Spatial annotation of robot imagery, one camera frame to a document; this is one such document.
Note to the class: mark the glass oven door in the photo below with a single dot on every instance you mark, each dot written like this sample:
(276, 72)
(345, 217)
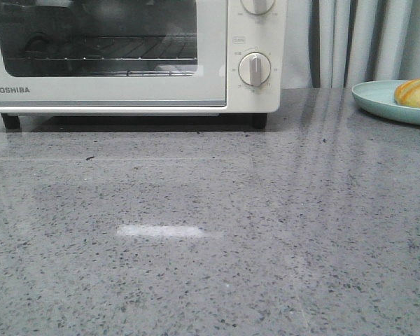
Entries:
(59, 21)

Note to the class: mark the golden croissant bread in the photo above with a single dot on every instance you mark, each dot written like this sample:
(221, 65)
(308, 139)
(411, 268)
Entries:
(408, 93)

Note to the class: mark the upper cream oven knob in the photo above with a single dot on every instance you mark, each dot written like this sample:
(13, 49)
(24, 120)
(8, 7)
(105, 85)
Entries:
(257, 7)

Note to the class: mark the white Toshiba toaster oven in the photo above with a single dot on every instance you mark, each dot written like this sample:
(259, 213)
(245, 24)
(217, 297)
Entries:
(246, 33)

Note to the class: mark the lower cream timer knob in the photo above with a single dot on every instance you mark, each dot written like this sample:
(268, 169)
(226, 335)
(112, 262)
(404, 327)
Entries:
(254, 69)

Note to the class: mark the grey white curtain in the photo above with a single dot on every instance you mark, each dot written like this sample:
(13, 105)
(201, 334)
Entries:
(338, 44)

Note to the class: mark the light green plate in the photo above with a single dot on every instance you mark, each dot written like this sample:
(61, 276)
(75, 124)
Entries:
(377, 98)

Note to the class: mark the metal wire oven rack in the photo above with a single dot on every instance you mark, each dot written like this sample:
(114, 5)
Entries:
(109, 56)

